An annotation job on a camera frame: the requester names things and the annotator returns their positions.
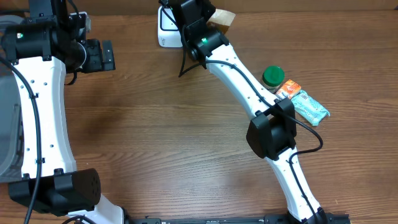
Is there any beige brown snack bag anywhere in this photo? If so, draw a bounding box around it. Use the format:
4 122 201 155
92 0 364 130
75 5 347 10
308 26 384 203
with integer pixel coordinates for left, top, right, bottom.
206 9 236 34

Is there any green lid jar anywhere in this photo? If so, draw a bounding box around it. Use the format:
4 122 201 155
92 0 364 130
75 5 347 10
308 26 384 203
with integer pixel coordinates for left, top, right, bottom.
262 65 285 93

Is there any orange small packet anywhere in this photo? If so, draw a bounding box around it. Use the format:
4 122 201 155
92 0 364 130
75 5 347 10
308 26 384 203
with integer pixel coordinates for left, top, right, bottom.
275 80 302 100

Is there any mint green wipes pack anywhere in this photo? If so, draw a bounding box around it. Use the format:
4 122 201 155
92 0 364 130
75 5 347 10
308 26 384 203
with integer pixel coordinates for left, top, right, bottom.
291 90 330 126

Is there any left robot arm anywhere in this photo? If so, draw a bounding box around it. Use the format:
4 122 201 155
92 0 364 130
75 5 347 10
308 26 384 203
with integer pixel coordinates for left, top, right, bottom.
1 0 129 224

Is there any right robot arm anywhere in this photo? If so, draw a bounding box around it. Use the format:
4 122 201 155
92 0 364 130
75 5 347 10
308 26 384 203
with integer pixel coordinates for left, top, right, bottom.
160 0 328 223

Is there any white barcode scanner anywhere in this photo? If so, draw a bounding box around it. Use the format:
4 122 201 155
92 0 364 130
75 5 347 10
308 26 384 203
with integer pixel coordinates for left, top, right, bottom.
157 6 182 48

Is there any grey plastic mesh basket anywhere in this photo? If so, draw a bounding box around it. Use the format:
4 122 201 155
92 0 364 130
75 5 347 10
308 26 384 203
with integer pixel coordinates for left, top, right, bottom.
0 14 29 184

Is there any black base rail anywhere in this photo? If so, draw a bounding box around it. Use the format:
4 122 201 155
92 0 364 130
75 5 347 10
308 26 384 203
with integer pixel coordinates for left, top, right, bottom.
125 213 351 224

